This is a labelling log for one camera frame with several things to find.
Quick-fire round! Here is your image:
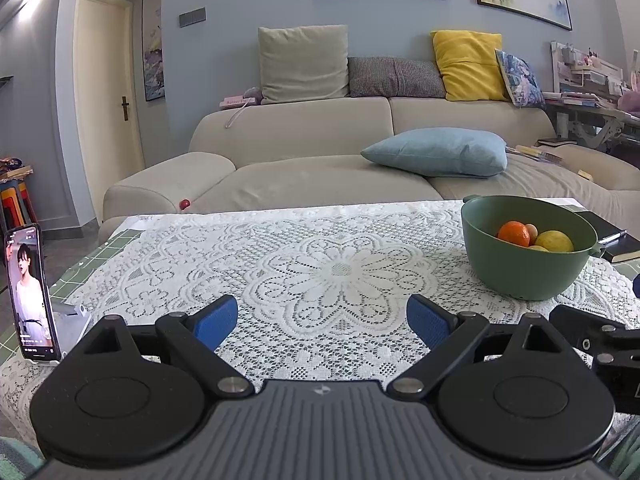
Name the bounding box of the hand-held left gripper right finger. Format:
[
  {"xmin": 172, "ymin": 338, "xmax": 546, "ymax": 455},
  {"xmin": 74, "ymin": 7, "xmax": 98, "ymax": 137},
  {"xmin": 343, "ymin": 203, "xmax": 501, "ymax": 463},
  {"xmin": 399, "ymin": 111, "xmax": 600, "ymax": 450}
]
[{"xmin": 386, "ymin": 294, "xmax": 571, "ymax": 397}]

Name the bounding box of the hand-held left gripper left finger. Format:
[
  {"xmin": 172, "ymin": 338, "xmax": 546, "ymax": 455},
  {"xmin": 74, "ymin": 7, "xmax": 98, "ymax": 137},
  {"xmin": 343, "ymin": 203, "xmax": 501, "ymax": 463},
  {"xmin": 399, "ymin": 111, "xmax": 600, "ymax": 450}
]
[{"xmin": 75, "ymin": 294, "xmax": 256, "ymax": 397}]

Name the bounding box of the green strainer bowl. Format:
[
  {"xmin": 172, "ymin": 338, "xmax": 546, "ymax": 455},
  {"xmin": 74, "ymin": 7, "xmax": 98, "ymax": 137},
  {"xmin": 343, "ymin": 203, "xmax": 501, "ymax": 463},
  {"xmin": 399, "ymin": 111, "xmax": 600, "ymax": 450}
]
[{"xmin": 460, "ymin": 195, "xmax": 607, "ymax": 302}]

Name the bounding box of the orange mandarin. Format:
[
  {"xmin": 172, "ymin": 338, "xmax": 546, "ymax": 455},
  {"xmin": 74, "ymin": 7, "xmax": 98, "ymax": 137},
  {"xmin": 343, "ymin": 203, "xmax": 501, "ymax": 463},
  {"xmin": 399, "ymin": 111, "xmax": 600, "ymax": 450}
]
[{"xmin": 497, "ymin": 221, "xmax": 532, "ymax": 248}]

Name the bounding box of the dark book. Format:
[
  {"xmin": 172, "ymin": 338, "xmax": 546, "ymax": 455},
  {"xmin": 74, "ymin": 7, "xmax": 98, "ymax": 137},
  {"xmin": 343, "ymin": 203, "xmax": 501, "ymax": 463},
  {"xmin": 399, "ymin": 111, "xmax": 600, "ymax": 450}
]
[{"xmin": 600, "ymin": 232, "xmax": 640, "ymax": 264}]

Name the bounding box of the white lace tablecloth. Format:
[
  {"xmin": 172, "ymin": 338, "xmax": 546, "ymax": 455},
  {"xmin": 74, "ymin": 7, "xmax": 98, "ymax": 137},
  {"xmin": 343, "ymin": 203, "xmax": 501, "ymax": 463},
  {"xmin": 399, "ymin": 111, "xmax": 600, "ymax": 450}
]
[{"xmin": 0, "ymin": 199, "xmax": 640, "ymax": 461}]

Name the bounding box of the black notebook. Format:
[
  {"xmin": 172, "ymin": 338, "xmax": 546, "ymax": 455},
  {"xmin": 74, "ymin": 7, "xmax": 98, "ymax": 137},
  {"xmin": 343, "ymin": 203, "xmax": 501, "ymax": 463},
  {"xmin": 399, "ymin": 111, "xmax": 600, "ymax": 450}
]
[{"xmin": 575, "ymin": 210, "xmax": 628, "ymax": 246}]

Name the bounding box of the white paper sheet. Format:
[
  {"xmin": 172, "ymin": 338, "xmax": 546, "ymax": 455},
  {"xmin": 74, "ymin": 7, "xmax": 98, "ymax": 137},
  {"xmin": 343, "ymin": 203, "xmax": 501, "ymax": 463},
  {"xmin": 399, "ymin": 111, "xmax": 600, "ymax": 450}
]
[{"xmin": 542, "ymin": 197, "xmax": 586, "ymax": 211}]

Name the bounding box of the green cutting mat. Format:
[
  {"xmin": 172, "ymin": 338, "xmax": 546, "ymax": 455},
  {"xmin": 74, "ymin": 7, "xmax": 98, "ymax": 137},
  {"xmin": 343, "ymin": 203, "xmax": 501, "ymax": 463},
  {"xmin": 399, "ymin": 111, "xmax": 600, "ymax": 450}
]
[{"xmin": 0, "ymin": 225, "xmax": 146, "ymax": 361}]

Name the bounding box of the grey phone stand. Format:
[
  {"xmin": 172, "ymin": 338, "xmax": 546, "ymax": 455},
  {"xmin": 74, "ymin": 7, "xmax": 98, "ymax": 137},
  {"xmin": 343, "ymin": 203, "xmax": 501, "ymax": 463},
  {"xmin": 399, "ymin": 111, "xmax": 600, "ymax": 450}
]
[{"xmin": 47, "ymin": 302, "xmax": 93, "ymax": 361}]

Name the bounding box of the light blue cushion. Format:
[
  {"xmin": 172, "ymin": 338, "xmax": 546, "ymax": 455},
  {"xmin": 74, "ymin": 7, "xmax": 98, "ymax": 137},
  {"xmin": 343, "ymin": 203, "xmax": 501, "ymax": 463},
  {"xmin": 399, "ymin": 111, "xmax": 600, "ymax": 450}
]
[{"xmin": 360, "ymin": 127, "xmax": 509, "ymax": 179}]

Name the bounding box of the stack of books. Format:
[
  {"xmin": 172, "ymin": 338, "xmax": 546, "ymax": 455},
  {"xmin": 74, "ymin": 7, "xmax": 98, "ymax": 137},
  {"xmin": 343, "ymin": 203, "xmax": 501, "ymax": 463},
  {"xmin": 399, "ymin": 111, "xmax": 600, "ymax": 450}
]
[{"xmin": 505, "ymin": 144, "xmax": 563, "ymax": 165}]

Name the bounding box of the white study desk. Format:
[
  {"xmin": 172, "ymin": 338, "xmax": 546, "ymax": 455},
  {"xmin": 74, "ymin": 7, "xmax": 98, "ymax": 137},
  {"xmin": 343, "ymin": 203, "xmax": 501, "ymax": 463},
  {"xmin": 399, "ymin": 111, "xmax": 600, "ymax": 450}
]
[{"xmin": 542, "ymin": 100, "xmax": 640, "ymax": 148}]

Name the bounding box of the smartphone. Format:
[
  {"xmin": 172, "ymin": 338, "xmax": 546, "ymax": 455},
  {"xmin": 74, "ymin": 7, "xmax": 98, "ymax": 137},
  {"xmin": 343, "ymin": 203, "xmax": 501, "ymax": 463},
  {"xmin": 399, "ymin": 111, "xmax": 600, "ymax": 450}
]
[{"xmin": 4, "ymin": 223, "xmax": 62, "ymax": 362}]

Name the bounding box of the beige sofa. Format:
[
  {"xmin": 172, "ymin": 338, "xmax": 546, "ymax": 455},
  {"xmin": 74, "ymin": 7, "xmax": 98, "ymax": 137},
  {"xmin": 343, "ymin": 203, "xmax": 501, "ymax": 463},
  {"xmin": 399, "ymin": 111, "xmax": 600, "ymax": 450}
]
[{"xmin": 97, "ymin": 95, "xmax": 640, "ymax": 246}]

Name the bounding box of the cluttered desk shelf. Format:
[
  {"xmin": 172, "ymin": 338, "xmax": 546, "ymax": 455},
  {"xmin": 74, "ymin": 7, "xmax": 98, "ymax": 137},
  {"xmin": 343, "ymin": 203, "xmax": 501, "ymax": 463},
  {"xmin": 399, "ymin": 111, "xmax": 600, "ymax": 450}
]
[{"xmin": 550, "ymin": 41, "xmax": 626, "ymax": 108}]

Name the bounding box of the blue floral cushion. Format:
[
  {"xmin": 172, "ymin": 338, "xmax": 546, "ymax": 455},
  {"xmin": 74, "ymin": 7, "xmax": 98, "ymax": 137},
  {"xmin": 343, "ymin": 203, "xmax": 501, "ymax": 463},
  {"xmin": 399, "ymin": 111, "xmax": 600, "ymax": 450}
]
[{"xmin": 495, "ymin": 49, "xmax": 547, "ymax": 109}]

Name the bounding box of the cream door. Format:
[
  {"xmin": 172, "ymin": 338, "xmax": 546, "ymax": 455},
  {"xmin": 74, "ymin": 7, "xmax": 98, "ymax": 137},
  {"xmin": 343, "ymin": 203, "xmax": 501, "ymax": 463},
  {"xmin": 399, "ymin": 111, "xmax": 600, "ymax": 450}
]
[{"xmin": 74, "ymin": 0, "xmax": 147, "ymax": 226}]

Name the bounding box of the grey checked cushion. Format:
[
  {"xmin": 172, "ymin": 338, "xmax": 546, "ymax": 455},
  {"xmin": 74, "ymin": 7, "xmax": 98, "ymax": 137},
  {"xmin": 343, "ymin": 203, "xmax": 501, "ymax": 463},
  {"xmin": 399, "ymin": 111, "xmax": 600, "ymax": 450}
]
[{"xmin": 347, "ymin": 56, "xmax": 447, "ymax": 99}]

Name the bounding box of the yellow cushion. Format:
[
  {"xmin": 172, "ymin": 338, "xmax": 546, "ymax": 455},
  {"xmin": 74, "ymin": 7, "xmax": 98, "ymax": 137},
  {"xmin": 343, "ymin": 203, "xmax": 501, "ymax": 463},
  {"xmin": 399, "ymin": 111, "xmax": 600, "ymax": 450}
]
[{"xmin": 430, "ymin": 30, "xmax": 511, "ymax": 102}]

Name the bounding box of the beige cushion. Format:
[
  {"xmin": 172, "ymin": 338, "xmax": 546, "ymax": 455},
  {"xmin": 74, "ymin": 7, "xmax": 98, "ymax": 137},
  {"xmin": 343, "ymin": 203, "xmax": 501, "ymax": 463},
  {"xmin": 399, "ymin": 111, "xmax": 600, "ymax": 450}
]
[{"xmin": 257, "ymin": 24, "xmax": 349, "ymax": 106}]

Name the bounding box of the narrow framed painting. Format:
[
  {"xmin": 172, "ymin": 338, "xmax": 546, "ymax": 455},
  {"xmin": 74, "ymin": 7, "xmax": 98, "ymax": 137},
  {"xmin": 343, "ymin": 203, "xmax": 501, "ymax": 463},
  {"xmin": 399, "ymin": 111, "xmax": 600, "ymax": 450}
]
[{"xmin": 141, "ymin": 0, "xmax": 166, "ymax": 103}]

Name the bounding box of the white cable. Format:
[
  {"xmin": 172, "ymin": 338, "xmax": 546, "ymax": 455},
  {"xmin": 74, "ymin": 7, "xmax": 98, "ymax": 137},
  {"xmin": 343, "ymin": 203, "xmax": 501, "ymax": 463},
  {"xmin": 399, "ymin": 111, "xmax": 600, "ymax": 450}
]
[{"xmin": 225, "ymin": 99, "xmax": 251, "ymax": 129}]

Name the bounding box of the grey switch panel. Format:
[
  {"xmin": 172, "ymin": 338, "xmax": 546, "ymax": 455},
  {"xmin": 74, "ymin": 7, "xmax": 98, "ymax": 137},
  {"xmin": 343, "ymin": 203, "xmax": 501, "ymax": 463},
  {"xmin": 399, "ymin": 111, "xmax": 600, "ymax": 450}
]
[{"xmin": 179, "ymin": 6, "xmax": 207, "ymax": 28}]

